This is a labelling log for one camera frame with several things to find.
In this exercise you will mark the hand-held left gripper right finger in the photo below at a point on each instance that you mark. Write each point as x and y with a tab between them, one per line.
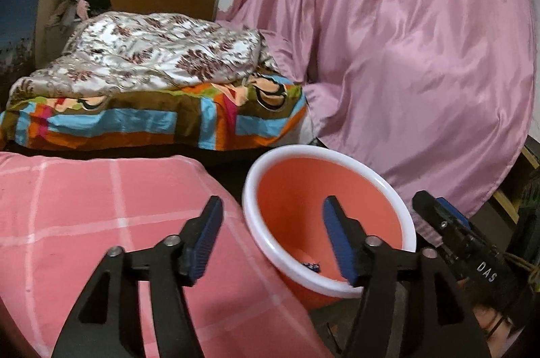
339	240

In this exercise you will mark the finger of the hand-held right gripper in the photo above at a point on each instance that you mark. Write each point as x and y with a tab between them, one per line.
428	214
457	214

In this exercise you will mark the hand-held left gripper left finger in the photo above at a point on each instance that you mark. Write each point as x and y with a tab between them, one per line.
206	240

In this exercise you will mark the small dark item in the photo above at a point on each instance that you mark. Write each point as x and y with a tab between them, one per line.
312	266

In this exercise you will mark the orange basin with white rim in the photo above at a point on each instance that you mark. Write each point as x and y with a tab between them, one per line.
295	193

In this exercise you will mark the person's right hand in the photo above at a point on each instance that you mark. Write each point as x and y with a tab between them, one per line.
485	313

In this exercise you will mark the colourful cartoon blanket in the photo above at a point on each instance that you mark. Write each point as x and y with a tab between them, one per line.
147	122

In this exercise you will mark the pink curtain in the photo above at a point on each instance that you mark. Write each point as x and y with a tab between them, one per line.
400	46

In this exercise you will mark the floral quilt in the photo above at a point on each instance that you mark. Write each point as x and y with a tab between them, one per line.
147	50

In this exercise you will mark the wooden headboard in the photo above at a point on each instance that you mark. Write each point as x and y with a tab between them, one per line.
168	1

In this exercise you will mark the blue dotted fabric wardrobe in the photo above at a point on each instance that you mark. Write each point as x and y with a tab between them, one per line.
21	3

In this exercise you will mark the wooden frame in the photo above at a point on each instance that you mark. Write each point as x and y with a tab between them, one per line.
512	206

